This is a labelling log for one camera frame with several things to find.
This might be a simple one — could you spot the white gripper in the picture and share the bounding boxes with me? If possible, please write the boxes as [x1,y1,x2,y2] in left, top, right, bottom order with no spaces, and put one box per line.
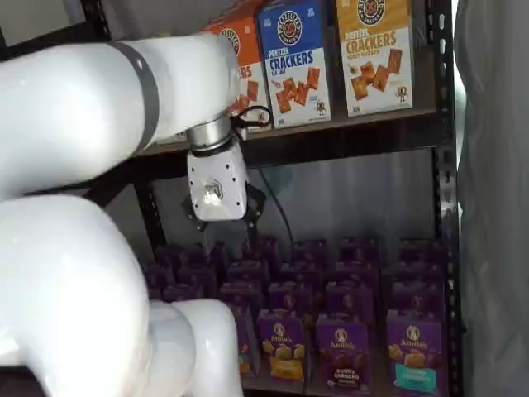
[181,142,268,235]

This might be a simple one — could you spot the purple Annie's box brown patch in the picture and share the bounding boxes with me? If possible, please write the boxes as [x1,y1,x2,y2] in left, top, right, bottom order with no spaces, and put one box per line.
[332,260,382,287]
[314,313,379,396]
[338,236,380,265]
[324,280,382,320]

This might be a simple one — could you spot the purple Annie's box green patch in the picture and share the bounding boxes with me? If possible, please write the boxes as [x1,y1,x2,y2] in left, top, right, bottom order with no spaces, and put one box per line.
[243,236,279,264]
[226,259,273,286]
[218,281,266,312]
[231,304,262,377]

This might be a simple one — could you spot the purple Annie's box yellow patch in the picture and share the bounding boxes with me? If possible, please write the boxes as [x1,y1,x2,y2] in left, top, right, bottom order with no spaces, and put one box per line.
[267,281,316,316]
[279,261,326,287]
[255,309,310,384]
[293,239,332,266]

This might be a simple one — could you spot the blue pretzel crackers box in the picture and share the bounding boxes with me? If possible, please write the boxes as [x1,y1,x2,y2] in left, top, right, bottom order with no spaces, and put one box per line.
[255,0,332,129]

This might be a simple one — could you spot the orange cheddar pretzel crackers box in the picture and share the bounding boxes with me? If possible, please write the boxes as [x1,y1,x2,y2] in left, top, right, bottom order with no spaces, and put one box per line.
[200,0,274,134]

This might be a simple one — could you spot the purple Annie's box teal patch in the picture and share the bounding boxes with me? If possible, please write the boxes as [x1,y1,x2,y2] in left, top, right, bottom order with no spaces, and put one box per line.
[396,260,448,287]
[386,316,450,397]
[390,280,448,322]
[398,237,448,265]

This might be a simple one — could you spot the yellow pretzel crackers box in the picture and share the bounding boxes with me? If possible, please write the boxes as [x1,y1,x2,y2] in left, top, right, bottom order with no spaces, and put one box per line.
[335,0,415,119]

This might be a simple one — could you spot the black metal shelf rack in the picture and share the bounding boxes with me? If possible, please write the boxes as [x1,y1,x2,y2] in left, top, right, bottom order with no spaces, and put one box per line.
[0,0,466,397]

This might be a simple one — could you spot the long thin black cable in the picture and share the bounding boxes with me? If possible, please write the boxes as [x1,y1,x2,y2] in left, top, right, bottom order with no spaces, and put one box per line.
[256,165,297,261]

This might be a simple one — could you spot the short black cable loop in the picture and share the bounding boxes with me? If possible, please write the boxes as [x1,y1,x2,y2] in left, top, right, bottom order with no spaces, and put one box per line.
[229,105,273,136]

